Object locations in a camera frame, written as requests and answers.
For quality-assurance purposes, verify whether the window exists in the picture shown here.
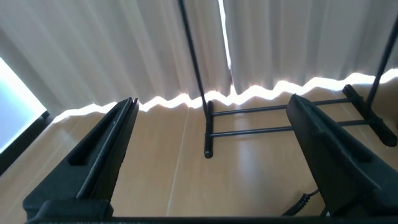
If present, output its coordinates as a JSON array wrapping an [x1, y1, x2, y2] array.
[[0, 57, 50, 177]]

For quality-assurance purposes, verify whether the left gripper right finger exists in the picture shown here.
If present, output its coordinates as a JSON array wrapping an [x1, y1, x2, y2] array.
[[285, 93, 398, 217]]

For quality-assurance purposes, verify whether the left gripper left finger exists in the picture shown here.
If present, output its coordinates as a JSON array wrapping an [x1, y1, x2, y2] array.
[[22, 97, 140, 218]]

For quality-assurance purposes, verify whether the black cable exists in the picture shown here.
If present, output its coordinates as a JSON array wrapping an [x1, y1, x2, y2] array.
[[281, 189, 329, 217]]

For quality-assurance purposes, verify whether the black clothes rack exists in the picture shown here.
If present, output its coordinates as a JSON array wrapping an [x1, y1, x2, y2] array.
[[177, 0, 398, 159]]

